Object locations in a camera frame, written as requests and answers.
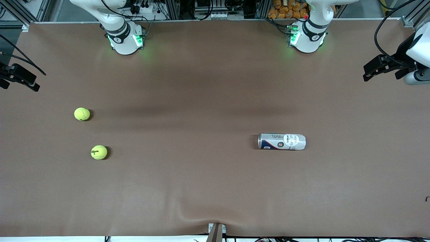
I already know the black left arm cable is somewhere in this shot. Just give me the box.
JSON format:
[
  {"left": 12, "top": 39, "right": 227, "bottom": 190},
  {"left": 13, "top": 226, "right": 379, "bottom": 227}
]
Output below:
[{"left": 374, "top": 0, "right": 419, "bottom": 66}]

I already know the pile of orange objects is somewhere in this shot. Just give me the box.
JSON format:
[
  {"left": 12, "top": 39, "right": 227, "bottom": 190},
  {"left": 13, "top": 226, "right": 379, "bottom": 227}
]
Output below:
[{"left": 268, "top": 0, "right": 309, "bottom": 19}]

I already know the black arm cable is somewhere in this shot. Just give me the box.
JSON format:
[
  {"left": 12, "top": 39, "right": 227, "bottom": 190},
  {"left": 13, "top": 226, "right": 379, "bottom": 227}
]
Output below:
[
  {"left": 374, "top": 0, "right": 419, "bottom": 66},
  {"left": 0, "top": 34, "right": 47, "bottom": 76}
]

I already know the yellow black pole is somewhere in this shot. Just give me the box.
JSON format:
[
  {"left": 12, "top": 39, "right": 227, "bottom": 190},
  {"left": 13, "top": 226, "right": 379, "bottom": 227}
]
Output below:
[{"left": 379, "top": 0, "right": 393, "bottom": 17}]

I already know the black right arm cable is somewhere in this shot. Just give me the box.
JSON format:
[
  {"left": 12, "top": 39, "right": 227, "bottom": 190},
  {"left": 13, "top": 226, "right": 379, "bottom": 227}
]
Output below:
[{"left": 0, "top": 34, "right": 47, "bottom": 76}]

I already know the brown table mat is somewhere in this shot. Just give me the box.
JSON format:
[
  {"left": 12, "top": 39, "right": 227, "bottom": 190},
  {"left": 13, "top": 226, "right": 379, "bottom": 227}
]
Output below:
[{"left": 0, "top": 21, "right": 430, "bottom": 237}]

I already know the aluminium frame profile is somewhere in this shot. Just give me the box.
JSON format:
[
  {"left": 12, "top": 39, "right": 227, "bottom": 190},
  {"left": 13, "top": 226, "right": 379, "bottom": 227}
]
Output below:
[
  {"left": 401, "top": 0, "right": 430, "bottom": 29},
  {"left": 0, "top": 0, "right": 51, "bottom": 32},
  {"left": 255, "top": 0, "right": 271, "bottom": 19},
  {"left": 165, "top": 0, "right": 182, "bottom": 21}
]

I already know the clear plastic tennis ball can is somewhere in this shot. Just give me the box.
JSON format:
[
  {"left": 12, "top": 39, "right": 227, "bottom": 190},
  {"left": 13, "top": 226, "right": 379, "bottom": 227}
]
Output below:
[{"left": 258, "top": 133, "right": 306, "bottom": 151}]

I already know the yellow tennis ball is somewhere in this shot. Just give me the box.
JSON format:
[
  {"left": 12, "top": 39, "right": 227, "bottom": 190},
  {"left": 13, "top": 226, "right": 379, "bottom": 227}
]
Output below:
[
  {"left": 74, "top": 107, "right": 91, "bottom": 121},
  {"left": 90, "top": 145, "right": 108, "bottom": 160}
]

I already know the white power strip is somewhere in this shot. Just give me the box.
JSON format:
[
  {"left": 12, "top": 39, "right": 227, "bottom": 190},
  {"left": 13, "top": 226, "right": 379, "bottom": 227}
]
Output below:
[{"left": 129, "top": 3, "right": 168, "bottom": 21}]

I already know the black base power cable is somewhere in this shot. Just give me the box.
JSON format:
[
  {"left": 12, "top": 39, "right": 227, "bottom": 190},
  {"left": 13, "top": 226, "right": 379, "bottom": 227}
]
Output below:
[{"left": 264, "top": 17, "right": 290, "bottom": 36}]

